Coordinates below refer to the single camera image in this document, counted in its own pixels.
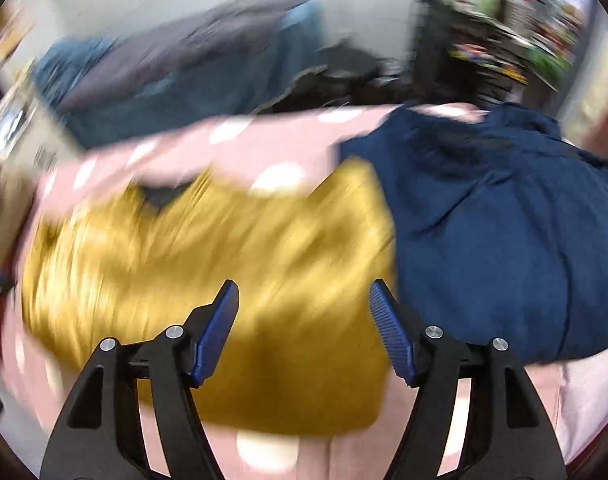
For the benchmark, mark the black shelf rack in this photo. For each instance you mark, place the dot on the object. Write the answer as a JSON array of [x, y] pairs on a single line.
[[464, 25]]

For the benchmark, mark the gold satin garment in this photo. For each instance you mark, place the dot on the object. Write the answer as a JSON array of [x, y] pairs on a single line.
[[183, 270]]

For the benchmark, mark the pink polka dot blanket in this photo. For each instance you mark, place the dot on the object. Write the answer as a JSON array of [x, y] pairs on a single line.
[[294, 132]]

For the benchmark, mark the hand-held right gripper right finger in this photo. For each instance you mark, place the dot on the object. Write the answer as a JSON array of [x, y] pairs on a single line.
[[391, 332]]

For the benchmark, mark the navy blue garment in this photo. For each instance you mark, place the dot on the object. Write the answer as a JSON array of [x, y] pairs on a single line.
[[484, 235]]

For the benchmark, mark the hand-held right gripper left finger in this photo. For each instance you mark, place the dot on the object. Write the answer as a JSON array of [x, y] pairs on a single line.
[[217, 332]]

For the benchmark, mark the teal blue cloth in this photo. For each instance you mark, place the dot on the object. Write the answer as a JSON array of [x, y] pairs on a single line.
[[193, 95]]

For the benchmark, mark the grey cloth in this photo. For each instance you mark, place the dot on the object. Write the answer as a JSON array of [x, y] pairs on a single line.
[[183, 50]]

